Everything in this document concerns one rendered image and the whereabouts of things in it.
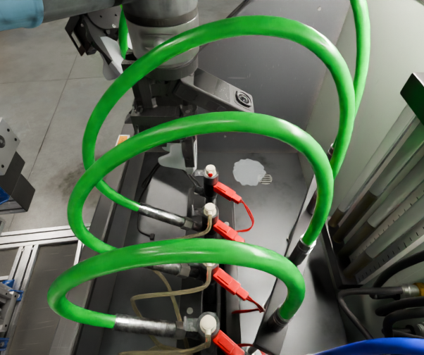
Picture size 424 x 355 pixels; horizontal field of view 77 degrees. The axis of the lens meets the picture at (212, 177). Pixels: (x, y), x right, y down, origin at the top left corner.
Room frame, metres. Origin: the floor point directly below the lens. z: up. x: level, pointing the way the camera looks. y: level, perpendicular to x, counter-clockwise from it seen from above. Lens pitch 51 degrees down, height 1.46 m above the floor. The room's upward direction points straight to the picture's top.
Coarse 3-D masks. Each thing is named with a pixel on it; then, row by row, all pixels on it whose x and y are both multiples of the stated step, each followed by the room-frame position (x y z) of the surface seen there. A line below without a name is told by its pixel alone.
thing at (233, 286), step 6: (222, 270) 0.14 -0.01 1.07; (216, 276) 0.13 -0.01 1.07; (222, 276) 0.13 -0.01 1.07; (228, 276) 0.13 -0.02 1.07; (222, 282) 0.12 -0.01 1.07; (228, 282) 0.12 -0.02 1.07; (234, 282) 0.12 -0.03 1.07; (228, 288) 0.11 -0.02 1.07; (234, 288) 0.11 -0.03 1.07; (240, 288) 0.11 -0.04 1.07; (234, 294) 0.11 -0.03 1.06; (240, 294) 0.11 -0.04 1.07; (246, 294) 0.11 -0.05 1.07
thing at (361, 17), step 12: (360, 0) 0.32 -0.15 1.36; (360, 12) 0.31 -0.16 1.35; (120, 24) 0.44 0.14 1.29; (360, 24) 0.31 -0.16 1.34; (120, 36) 0.44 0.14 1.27; (360, 36) 0.31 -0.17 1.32; (120, 48) 0.44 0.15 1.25; (360, 48) 0.31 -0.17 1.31; (360, 60) 0.31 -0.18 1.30; (360, 72) 0.30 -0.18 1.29; (360, 84) 0.30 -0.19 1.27; (360, 96) 0.30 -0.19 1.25
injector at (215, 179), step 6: (204, 174) 0.30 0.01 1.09; (216, 174) 0.30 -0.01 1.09; (204, 180) 0.30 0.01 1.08; (210, 180) 0.29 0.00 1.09; (216, 180) 0.30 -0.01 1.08; (198, 186) 0.31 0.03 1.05; (204, 186) 0.30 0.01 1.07; (210, 186) 0.29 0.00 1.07; (198, 192) 0.30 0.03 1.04; (204, 192) 0.30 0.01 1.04; (210, 192) 0.29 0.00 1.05; (210, 198) 0.29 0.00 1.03
